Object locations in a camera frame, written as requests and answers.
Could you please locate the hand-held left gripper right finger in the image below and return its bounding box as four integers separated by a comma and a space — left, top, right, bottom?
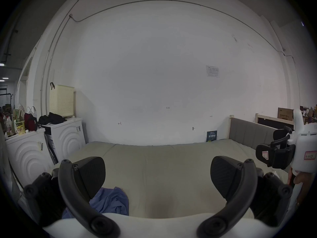
197, 155, 294, 238

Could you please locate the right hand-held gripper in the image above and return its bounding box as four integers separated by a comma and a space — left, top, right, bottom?
256, 108, 317, 186

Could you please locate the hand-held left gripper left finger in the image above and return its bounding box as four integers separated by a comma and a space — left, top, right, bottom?
23, 156, 122, 238

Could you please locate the person's right hand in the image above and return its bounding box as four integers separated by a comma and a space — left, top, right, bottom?
287, 169, 317, 208

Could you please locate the wooden framed black board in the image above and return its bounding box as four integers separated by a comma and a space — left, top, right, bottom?
255, 113, 294, 131

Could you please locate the brown cardboard carton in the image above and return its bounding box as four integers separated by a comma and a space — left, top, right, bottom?
277, 107, 295, 121

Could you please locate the grey padded headboard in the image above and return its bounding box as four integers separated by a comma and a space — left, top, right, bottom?
228, 115, 281, 150

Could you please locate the blue shirt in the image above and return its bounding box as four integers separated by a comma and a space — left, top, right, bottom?
62, 187, 129, 219

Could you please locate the bed with pale green sheet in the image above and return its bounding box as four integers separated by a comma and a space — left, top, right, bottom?
53, 139, 289, 219

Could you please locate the white paper notice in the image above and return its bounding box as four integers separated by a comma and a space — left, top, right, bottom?
205, 65, 220, 78

